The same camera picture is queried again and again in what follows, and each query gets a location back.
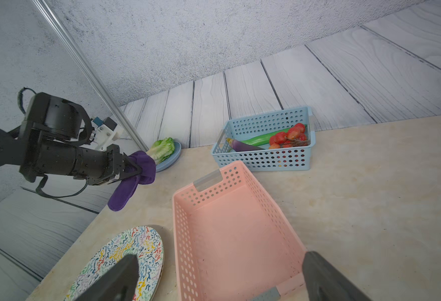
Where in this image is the purple eggplant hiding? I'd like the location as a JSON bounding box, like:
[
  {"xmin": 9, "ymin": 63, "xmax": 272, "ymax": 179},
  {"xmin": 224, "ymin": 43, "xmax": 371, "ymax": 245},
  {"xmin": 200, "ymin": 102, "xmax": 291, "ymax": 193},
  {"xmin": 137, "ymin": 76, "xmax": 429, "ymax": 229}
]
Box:
[{"xmin": 226, "ymin": 138, "xmax": 263, "ymax": 152}]

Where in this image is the green lettuce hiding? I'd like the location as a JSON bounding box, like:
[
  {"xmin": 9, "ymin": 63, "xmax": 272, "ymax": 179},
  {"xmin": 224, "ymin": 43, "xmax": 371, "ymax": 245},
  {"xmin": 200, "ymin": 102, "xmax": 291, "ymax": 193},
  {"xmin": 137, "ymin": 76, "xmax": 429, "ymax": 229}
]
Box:
[{"xmin": 146, "ymin": 137, "xmax": 175, "ymax": 165}]

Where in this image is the light blue small plate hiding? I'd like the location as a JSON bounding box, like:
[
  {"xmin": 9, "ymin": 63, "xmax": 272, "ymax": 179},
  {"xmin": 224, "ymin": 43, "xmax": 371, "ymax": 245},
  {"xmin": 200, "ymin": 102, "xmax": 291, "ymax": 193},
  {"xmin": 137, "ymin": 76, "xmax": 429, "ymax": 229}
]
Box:
[{"xmin": 156, "ymin": 140, "xmax": 182, "ymax": 173}]

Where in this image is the purple cleaning cloth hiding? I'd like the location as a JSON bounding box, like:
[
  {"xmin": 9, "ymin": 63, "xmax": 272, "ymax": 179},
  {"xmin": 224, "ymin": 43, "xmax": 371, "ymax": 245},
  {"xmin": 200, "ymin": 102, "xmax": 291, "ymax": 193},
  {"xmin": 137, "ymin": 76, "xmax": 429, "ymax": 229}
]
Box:
[{"xmin": 107, "ymin": 150, "xmax": 157, "ymax": 211}]

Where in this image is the left aluminium frame post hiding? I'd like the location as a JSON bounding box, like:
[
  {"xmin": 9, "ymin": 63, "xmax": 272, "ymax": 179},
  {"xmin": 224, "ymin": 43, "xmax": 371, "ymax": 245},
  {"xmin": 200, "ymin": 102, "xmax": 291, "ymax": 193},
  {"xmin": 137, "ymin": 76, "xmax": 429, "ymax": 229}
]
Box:
[{"xmin": 32, "ymin": 0, "xmax": 149, "ymax": 151}]

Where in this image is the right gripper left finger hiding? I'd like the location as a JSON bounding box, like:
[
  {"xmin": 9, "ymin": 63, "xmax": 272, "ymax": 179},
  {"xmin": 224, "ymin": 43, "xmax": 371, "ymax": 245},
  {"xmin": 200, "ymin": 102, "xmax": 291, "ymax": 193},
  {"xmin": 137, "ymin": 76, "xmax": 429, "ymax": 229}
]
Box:
[{"xmin": 76, "ymin": 255, "xmax": 139, "ymax": 300}]

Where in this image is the colourful squiggle pattern plate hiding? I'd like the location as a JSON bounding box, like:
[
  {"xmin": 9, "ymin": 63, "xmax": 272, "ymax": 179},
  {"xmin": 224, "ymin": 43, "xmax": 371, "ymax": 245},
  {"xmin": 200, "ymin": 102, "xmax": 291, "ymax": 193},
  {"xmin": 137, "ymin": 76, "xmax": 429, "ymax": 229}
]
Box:
[{"xmin": 64, "ymin": 226, "xmax": 164, "ymax": 300}]

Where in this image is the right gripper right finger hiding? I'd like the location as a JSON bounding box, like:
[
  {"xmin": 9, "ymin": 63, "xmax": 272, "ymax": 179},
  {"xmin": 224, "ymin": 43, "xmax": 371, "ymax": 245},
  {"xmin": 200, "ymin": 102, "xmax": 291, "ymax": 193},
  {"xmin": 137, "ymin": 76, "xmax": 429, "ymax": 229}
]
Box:
[{"xmin": 302, "ymin": 251, "xmax": 371, "ymax": 301}]

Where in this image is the blue plastic basket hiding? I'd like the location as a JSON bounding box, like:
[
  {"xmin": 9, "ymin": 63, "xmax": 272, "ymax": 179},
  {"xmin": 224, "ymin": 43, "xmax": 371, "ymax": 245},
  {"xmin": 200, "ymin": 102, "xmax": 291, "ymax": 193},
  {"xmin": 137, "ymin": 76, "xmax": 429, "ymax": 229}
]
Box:
[{"xmin": 211, "ymin": 106, "xmax": 316, "ymax": 172}]

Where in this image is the pink plastic dish basket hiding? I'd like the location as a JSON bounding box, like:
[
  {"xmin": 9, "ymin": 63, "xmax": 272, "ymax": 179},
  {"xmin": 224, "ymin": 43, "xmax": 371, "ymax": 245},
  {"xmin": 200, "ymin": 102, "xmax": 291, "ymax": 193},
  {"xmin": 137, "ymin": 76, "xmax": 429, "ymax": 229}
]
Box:
[{"xmin": 172, "ymin": 161, "xmax": 307, "ymax": 300}]

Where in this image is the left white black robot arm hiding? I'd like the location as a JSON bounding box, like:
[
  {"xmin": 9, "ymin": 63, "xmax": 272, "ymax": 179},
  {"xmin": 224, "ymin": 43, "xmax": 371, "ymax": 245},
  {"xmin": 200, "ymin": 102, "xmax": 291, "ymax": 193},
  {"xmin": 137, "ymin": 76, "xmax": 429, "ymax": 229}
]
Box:
[{"xmin": 0, "ymin": 92, "xmax": 142, "ymax": 198}]

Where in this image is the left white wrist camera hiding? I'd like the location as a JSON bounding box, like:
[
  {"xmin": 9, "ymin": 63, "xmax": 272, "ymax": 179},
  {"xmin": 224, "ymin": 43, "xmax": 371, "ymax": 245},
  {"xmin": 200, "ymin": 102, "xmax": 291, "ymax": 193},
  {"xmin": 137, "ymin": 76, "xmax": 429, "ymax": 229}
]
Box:
[{"xmin": 92, "ymin": 117, "xmax": 124, "ymax": 151}]

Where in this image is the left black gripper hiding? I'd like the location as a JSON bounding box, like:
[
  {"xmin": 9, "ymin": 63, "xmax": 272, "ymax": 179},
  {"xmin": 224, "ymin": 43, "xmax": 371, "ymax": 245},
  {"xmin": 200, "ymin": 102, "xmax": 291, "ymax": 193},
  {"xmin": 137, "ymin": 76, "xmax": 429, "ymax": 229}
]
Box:
[{"xmin": 92, "ymin": 144, "xmax": 143, "ymax": 186}]

